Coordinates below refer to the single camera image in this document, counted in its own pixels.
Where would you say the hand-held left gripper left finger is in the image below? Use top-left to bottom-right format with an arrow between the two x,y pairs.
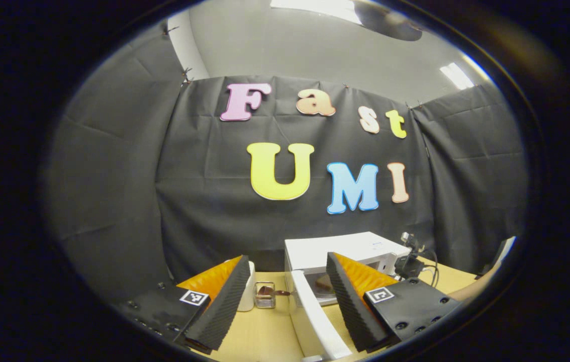
119,255 -> 251,352

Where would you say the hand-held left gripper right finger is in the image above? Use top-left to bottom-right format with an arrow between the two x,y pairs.
326,251 -> 461,352

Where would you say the white microwave oven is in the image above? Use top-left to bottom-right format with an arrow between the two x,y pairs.
284,231 -> 411,360

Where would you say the white toaster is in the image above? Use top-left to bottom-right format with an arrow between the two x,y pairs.
237,260 -> 256,312

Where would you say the black backdrop cloth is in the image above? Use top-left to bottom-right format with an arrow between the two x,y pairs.
44,20 -> 529,302

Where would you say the small ceiling light panel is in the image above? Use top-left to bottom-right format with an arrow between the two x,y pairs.
440,63 -> 476,90

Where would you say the metal wire basket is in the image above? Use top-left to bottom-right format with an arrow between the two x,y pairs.
255,282 -> 276,309

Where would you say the dark frame with white panel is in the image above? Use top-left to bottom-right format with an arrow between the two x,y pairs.
475,236 -> 517,280

